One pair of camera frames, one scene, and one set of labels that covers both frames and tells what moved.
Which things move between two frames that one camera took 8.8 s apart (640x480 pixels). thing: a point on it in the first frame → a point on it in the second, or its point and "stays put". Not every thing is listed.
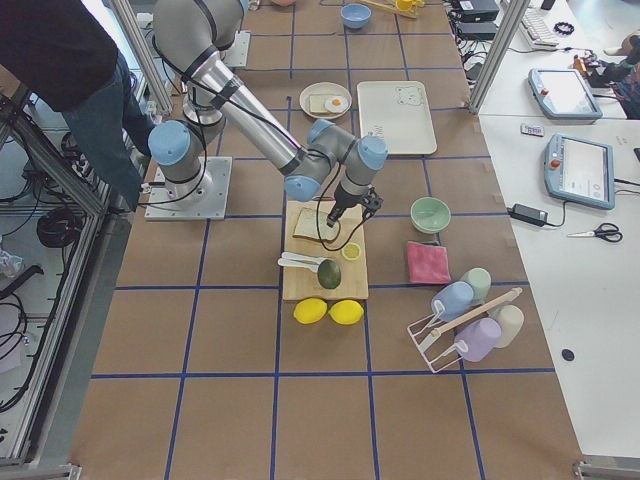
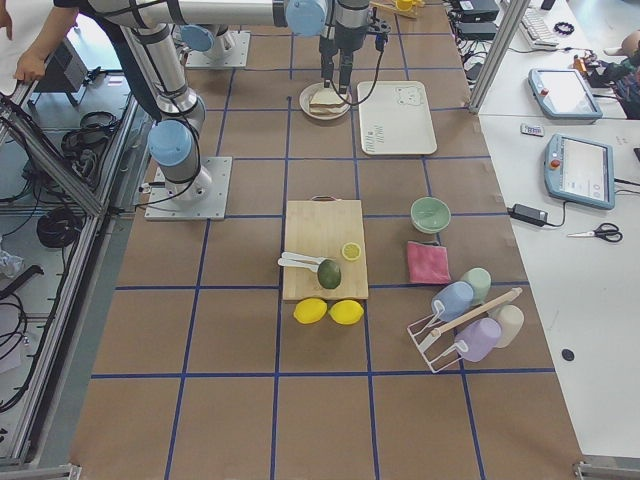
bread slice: [314, 224] → [326, 97]
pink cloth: [428, 263] stays put
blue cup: [455, 297] stays put
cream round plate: [324, 88] stays put
